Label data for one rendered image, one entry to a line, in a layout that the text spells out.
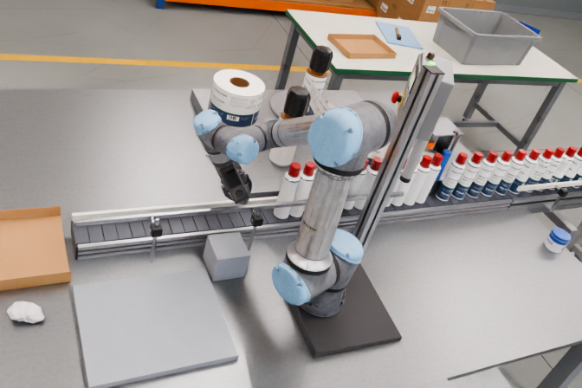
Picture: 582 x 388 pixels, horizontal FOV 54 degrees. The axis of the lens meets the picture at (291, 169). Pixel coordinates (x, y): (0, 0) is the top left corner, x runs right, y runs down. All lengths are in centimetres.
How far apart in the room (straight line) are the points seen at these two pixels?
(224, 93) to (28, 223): 83
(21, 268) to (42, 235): 13
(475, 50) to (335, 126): 264
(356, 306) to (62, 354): 79
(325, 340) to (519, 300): 75
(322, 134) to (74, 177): 100
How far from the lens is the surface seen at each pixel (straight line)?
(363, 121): 121
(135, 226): 173
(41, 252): 172
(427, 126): 167
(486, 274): 210
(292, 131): 149
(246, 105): 218
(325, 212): 131
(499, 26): 432
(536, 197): 256
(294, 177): 176
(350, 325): 167
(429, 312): 185
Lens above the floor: 207
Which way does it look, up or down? 35 degrees down
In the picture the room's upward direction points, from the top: 17 degrees clockwise
